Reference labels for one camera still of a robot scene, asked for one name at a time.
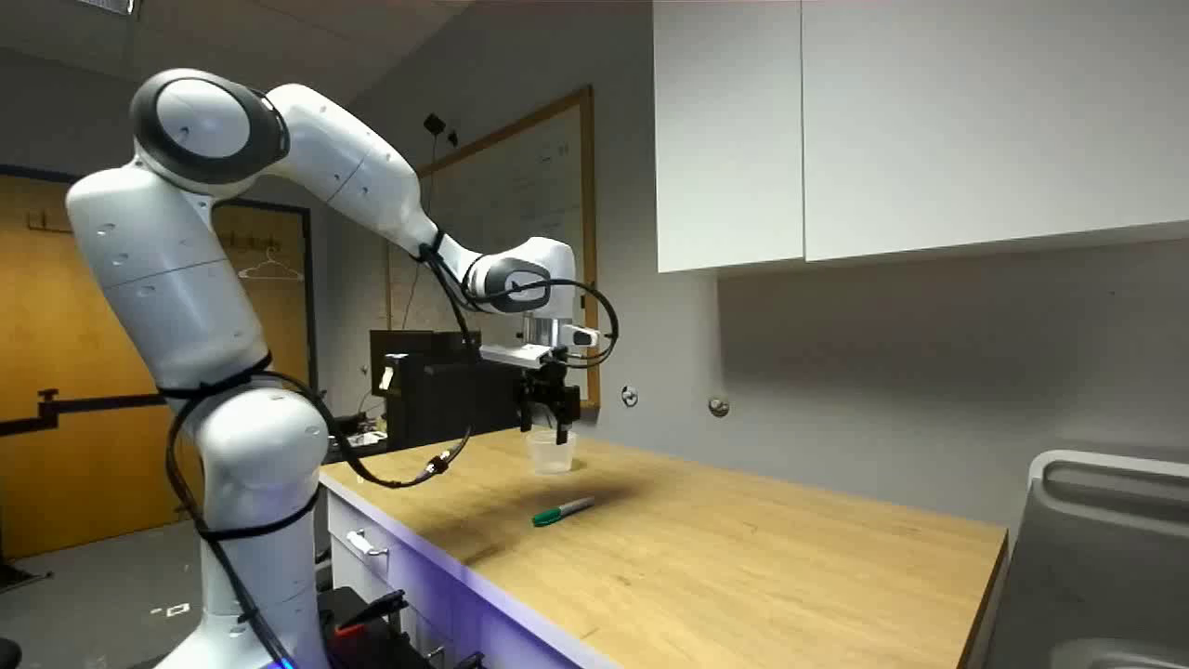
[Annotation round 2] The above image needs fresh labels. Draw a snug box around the black box on counter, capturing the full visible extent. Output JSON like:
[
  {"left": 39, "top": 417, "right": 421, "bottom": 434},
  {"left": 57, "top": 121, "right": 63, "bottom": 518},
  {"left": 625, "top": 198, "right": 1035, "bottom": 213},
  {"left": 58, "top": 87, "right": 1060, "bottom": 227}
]
[{"left": 371, "top": 330, "right": 516, "bottom": 450}]

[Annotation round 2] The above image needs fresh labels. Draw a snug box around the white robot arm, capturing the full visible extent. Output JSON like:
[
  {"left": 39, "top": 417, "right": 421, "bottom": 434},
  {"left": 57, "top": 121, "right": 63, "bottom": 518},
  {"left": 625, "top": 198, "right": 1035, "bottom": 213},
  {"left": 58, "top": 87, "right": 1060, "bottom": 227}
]
[{"left": 67, "top": 66, "right": 577, "bottom": 669}]

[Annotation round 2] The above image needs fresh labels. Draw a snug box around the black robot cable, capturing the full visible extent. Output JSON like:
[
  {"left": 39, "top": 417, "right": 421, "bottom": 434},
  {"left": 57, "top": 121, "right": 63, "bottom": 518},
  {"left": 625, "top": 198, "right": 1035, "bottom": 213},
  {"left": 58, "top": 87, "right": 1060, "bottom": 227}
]
[{"left": 160, "top": 227, "right": 619, "bottom": 669}]

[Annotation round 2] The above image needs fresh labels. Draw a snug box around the wood framed whiteboard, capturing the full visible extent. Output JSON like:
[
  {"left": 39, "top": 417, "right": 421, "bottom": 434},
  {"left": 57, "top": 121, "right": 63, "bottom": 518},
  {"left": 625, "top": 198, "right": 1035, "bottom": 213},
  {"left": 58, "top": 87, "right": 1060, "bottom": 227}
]
[{"left": 384, "top": 83, "right": 607, "bottom": 422}]

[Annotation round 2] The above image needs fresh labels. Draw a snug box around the white wall cabinet right door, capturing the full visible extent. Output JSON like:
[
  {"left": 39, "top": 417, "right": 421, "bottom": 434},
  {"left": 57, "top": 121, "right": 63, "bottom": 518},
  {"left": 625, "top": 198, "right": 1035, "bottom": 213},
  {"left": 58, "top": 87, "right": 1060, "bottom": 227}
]
[{"left": 802, "top": 0, "right": 1189, "bottom": 261}]

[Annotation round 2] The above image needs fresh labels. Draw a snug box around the white counter drawer front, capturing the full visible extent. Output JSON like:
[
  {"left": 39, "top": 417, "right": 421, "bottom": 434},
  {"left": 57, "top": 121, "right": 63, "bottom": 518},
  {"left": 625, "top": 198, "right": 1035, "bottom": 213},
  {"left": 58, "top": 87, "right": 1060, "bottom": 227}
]
[{"left": 327, "top": 496, "right": 587, "bottom": 669}]

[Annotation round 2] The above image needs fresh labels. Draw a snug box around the round wall knob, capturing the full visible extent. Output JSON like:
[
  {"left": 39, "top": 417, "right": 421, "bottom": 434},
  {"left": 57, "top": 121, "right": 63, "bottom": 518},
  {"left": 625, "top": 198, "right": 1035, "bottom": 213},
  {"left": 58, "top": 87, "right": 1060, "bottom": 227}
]
[{"left": 707, "top": 393, "right": 731, "bottom": 420}]

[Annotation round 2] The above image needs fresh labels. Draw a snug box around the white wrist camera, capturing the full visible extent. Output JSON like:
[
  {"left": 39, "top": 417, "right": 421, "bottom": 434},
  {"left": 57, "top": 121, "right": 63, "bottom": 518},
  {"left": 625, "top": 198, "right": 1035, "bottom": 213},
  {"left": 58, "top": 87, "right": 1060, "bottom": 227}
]
[{"left": 547, "top": 318, "right": 607, "bottom": 353}]

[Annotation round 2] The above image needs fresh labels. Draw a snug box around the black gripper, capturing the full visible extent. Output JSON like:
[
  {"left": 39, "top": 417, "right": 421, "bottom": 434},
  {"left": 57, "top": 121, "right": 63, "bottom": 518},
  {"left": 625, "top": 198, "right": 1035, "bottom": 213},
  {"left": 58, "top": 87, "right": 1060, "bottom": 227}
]
[{"left": 516, "top": 365, "right": 579, "bottom": 445}]

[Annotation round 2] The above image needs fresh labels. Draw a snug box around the grey chair back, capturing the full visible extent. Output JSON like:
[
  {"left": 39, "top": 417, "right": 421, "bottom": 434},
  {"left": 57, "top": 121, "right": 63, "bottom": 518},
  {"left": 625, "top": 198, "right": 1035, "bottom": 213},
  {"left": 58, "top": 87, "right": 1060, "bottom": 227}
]
[{"left": 984, "top": 450, "right": 1189, "bottom": 669}]

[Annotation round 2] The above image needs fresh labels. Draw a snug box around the wooden door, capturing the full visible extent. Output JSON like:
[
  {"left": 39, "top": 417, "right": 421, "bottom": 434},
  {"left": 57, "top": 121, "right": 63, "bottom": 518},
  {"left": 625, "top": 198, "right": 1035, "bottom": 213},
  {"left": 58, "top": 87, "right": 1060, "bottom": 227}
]
[{"left": 0, "top": 173, "right": 311, "bottom": 560}]

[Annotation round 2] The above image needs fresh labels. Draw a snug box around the green marker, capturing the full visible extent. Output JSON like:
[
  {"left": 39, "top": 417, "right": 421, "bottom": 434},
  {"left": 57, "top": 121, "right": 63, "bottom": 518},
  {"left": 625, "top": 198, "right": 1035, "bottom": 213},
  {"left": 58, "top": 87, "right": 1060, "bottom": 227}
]
[{"left": 530, "top": 497, "right": 596, "bottom": 529}]

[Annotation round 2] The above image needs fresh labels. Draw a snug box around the white wall cabinet door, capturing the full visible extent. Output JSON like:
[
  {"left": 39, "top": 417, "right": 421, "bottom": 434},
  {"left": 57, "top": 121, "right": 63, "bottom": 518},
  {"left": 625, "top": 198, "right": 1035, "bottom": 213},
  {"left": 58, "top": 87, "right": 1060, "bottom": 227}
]
[
  {"left": 802, "top": 0, "right": 1189, "bottom": 261},
  {"left": 654, "top": 0, "right": 807, "bottom": 273}
]

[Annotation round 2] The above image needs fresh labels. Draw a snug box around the white wall cabinet left door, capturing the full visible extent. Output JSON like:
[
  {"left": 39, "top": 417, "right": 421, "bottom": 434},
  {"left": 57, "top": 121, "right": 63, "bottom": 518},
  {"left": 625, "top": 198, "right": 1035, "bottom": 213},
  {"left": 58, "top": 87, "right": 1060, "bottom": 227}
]
[{"left": 654, "top": 0, "right": 807, "bottom": 273}]

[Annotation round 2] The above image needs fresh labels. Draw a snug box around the red black clamp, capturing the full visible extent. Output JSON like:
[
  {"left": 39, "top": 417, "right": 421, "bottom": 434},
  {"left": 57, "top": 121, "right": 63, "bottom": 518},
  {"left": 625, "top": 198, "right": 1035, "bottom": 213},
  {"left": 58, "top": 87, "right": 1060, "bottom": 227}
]
[{"left": 318, "top": 587, "right": 430, "bottom": 669}]

